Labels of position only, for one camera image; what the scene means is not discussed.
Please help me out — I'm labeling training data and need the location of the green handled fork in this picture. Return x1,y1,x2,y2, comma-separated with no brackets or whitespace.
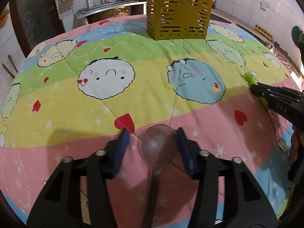
244,73,289,152

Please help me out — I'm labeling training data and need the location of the person's right hand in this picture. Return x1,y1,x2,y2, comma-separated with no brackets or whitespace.
289,125,304,164

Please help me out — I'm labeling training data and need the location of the yellow egg tray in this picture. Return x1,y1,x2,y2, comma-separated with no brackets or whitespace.
255,24,273,41

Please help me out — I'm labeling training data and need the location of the colourful cartoon quilt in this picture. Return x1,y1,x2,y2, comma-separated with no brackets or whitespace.
1,16,298,227

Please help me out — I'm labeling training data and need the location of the yellow slotted utensil holder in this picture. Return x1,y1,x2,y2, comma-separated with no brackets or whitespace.
146,0,213,40

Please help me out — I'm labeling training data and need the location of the steel sink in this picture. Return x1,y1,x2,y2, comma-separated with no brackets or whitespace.
74,0,146,19

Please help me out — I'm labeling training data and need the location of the dark wooden door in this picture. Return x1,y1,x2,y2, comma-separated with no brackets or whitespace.
9,0,65,57

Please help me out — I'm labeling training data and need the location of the green round wall board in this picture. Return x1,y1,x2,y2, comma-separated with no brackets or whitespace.
291,26,304,63

